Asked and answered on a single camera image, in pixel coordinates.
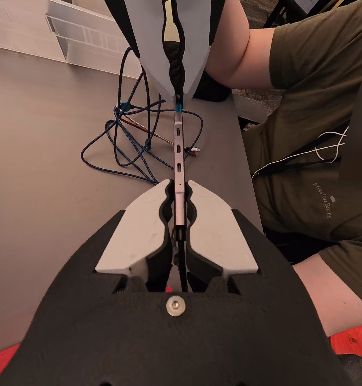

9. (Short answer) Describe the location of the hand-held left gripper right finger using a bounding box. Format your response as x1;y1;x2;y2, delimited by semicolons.
185;180;259;277

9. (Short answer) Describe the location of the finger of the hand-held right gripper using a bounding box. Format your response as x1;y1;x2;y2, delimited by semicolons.
124;0;183;104
172;0;212;104

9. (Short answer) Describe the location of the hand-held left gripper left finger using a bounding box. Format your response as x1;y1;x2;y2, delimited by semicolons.
95;179;174;276

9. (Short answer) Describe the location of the usb hub with thick cable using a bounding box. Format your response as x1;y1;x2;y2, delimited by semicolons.
170;112;189;293

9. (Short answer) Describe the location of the blue braided cable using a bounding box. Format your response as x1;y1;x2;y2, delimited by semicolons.
81;45;204;186

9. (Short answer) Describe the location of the clear plastic bin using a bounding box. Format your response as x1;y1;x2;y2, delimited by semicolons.
0;0;133;67

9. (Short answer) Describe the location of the red plastic bin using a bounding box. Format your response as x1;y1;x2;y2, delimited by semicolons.
0;285;362;386

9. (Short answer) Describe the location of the person's right forearm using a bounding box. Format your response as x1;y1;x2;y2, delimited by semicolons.
204;0;279;90

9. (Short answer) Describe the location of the grey chair armrest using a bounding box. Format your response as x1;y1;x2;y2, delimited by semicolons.
232;90;269;124

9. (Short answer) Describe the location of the person's torso in olive shirt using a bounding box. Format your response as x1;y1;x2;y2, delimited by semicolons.
241;0;362;314

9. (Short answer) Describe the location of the red white braided cable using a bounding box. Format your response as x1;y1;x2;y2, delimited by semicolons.
118;116;201;158

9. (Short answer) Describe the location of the white cord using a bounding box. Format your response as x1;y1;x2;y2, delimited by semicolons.
250;125;350;180

